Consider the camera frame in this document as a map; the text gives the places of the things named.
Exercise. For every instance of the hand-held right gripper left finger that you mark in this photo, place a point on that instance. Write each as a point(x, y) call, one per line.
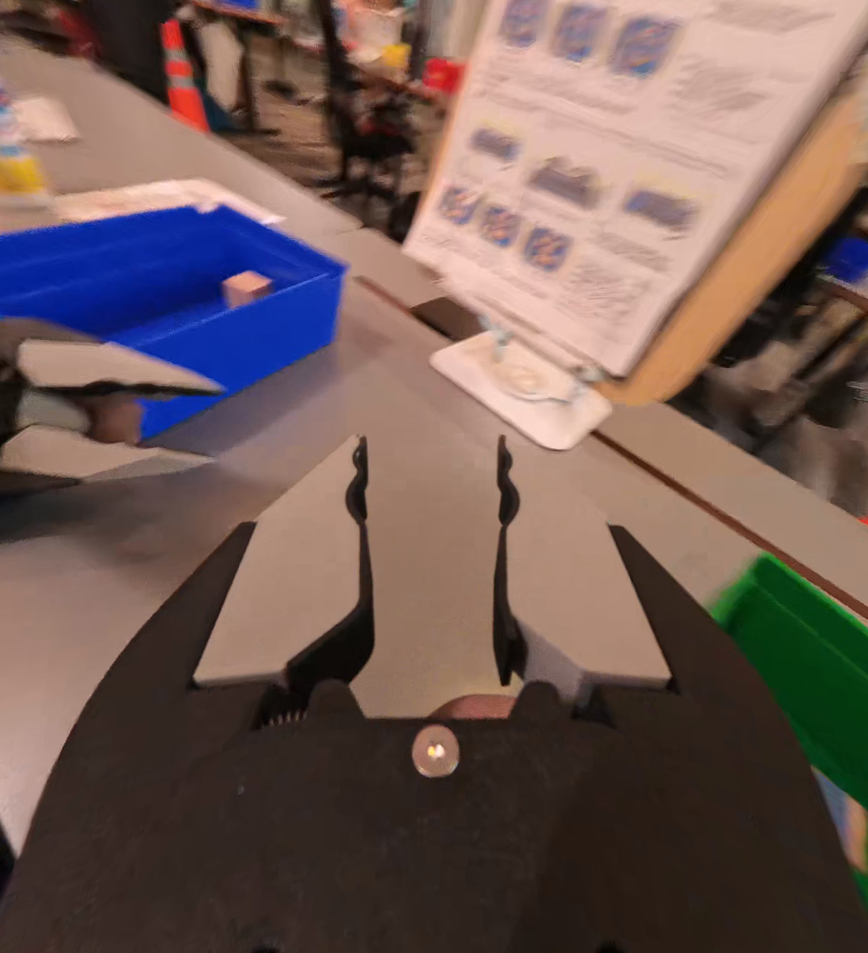
point(285, 581)

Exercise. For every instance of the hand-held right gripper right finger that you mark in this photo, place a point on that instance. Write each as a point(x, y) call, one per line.
point(583, 595)

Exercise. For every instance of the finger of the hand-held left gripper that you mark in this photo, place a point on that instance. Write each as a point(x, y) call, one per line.
point(106, 365)
point(69, 454)

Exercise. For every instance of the blue plastic bin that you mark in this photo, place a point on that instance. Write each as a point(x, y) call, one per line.
point(255, 357)

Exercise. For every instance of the wooden cube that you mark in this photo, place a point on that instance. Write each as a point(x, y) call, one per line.
point(246, 289)

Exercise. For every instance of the green plastic bin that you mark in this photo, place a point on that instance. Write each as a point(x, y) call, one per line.
point(814, 670)

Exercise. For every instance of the person's left hand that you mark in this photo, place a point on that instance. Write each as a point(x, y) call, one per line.
point(115, 423)

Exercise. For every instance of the white paper sheet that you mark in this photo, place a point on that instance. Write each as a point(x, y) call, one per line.
point(151, 195)
point(47, 119)

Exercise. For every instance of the orange traffic cone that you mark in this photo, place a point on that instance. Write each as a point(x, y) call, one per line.
point(181, 82)

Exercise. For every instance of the black office chair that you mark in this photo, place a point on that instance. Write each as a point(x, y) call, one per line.
point(378, 141)

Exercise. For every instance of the instruction poster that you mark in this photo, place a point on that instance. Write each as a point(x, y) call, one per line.
point(590, 186)

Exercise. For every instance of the yellow box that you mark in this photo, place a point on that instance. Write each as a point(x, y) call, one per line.
point(397, 56)

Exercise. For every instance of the small blue bin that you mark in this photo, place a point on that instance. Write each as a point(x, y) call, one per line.
point(855, 260)

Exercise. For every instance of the red box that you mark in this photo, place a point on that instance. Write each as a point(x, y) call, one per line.
point(443, 76)

